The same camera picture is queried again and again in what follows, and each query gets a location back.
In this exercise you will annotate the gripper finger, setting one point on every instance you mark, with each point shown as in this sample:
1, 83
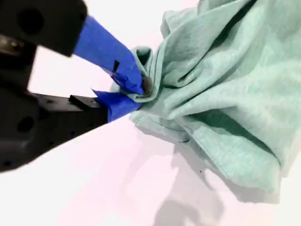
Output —
94, 113
101, 44

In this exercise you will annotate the pale green T-shirt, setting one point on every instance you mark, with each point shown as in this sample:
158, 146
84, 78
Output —
223, 82

